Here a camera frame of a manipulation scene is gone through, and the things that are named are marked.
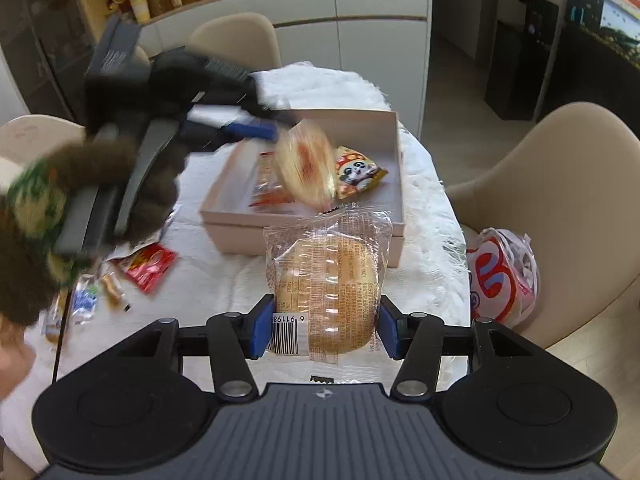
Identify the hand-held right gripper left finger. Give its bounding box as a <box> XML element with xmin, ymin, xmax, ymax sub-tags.
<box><xmin>117</xmin><ymin>292</ymin><xmax>277</xmax><ymax>402</ymax></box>

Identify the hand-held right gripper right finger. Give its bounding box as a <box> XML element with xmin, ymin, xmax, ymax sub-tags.
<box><xmin>376</xmin><ymin>294</ymin><xmax>534</xmax><ymax>401</ymax></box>

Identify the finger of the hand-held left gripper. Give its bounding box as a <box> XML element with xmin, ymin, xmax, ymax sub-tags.
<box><xmin>180</xmin><ymin>116</ymin><xmax>280</xmax><ymax>154</ymax></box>
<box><xmin>187</xmin><ymin>85</ymin><xmax>303</xmax><ymax>127</ymax></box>

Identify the round orange bread packet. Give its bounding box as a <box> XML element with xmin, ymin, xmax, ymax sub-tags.
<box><xmin>274</xmin><ymin>119</ymin><xmax>339</xmax><ymax>211</ymax></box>

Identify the clear bread bun packet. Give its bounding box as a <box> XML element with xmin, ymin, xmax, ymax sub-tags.
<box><xmin>263</xmin><ymin>208</ymin><xmax>393</xmax><ymax>365</ymax></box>

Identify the pink cardboard box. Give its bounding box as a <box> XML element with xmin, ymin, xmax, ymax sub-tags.
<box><xmin>200</xmin><ymin>107</ymin><xmax>406</xmax><ymax>269</ymax></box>

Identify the blue white snack packet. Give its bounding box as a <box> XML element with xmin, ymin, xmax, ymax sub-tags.
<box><xmin>42</xmin><ymin>274</ymin><xmax>102</xmax><ymax>346</ymax></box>

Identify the person's left forearm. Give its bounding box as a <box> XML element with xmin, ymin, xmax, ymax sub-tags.
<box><xmin>0</xmin><ymin>135</ymin><xmax>187</xmax><ymax>327</ymax></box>

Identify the red striped snack packet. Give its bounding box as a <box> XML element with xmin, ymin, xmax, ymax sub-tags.
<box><xmin>248</xmin><ymin>151</ymin><xmax>291</xmax><ymax>211</ymax></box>

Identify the beige chair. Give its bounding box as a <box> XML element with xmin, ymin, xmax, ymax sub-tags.
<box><xmin>0</xmin><ymin>114</ymin><xmax>87</xmax><ymax>181</ymax></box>
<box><xmin>444</xmin><ymin>102</ymin><xmax>640</xmax><ymax>351</ymax></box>
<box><xmin>187</xmin><ymin>12</ymin><xmax>284</xmax><ymax>72</ymax></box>

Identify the white tablecloth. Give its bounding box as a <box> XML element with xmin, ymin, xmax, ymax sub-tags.
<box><xmin>0</xmin><ymin>62</ymin><xmax>472</xmax><ymax>480</ymax></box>

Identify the dark glass cabinet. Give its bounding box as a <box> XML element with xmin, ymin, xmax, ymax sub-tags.
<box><xmin>0</xmin><ymin>0</ymin><xmax>103</xmax><ymax>128</ymax></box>

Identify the yellow panda snack packet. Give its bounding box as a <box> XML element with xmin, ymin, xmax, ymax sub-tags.
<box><xmin>333</xmin><ymin>146</ymin><xmax>390</xmax><ymax>201</ymax></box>

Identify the white wooden sideboard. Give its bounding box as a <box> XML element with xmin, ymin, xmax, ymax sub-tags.
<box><xmin>75</xmin><ymin>0</ymin><xmax>432</xmax><ymax>142</ymax></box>

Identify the red white plastic bag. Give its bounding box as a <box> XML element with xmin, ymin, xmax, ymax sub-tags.
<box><xmin>466</xmin><ymin>227</ymin><xmax>542</xmax><ymax>327</ymax></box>

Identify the small wrapped candy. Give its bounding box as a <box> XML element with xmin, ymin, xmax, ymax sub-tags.
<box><xmin>99</xmin><ymin>270</ymin><xmax>132</xmax><ymax>312</ymax></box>

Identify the black water dispenser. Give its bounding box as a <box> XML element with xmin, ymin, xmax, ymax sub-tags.
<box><xmin>484</xmin><ymin>0</ymin><xmax>560</xmax><ymax>122</ymax></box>

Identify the black aquarium stand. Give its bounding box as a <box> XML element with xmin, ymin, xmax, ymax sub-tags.
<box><xmin>533</xmin><ymin>25</ymin><xmax>640</xmax><ymax>143</ymax></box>

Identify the glass aquarium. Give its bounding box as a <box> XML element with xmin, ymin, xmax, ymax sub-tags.
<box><xmin>565</xmin><ymin>0</ymin><xmax>640</xmax><ymax>68</ymax></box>

